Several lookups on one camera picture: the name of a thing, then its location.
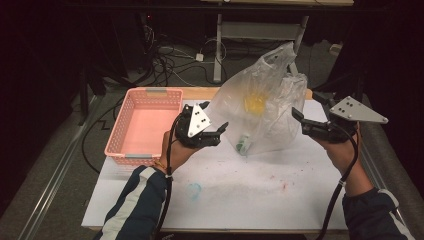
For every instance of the small white-capped bottle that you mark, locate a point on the small white-capped bottle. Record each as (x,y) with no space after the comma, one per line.
(243,145)

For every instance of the clear plastic smiley bag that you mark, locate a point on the clear plastic smiley bag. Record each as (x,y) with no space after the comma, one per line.
(263,110)

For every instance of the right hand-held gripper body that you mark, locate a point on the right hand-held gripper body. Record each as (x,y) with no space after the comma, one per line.
(353,111)

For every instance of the person's right hand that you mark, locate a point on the person's right hand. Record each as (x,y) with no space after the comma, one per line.
(345,155)

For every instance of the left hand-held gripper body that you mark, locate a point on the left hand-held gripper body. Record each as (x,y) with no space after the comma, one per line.
(196,130)

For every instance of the white power adapter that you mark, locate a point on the white power adapter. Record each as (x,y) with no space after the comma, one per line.
(199,57)

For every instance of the light wooden desk top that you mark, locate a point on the light wooden desk top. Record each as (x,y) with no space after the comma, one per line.
(283,2)

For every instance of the person's left hand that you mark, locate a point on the person's left hand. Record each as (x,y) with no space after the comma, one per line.
(175,153)

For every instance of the white metal desk frame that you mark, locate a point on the white metal desk frame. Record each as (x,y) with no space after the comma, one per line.
(258,30)

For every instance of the pink plastic basket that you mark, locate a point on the pink plastic basket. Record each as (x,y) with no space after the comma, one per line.
(146,123)

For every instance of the white table mat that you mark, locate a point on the white table mat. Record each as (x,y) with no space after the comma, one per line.
(233,190)

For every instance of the black metal stand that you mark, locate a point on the black metal stand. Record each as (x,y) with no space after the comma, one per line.
(83,100)

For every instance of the metal floor rail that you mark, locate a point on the metal floor rail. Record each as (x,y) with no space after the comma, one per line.
(370,160)
(50,188)

